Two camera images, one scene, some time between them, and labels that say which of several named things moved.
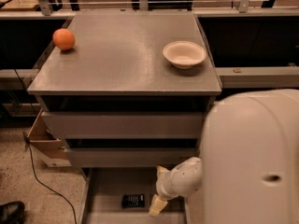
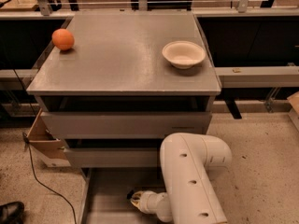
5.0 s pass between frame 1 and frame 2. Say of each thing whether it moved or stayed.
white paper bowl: stayed
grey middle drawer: stayed
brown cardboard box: stayed
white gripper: moved
